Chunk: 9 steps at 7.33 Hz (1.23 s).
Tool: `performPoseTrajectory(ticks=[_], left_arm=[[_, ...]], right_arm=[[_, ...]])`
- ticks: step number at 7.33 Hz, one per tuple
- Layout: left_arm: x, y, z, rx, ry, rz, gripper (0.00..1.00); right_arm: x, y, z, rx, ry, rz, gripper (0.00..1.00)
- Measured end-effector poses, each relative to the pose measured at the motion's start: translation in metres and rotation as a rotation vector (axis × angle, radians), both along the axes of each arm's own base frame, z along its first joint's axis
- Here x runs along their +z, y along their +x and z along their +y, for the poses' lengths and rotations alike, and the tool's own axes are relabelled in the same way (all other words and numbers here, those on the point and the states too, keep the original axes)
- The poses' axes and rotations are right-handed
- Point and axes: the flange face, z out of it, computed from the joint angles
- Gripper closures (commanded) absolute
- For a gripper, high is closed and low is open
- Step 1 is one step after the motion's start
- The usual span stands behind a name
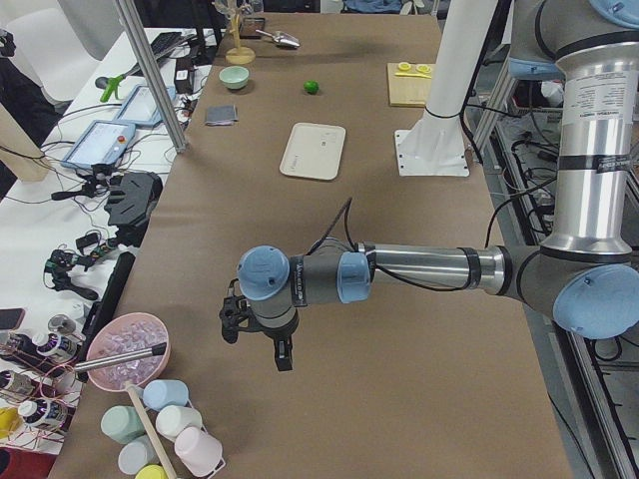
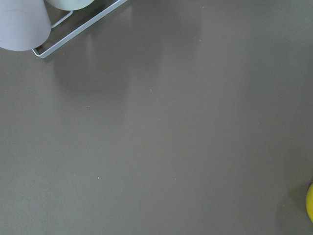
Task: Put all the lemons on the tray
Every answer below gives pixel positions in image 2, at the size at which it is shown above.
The yellow lemon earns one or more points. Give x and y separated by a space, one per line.
309 202

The pale green cup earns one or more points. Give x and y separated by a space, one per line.
70 5

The lilac plastic cup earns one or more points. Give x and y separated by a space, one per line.
24 24

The white wire cup rack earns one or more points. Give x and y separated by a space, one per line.
72 23

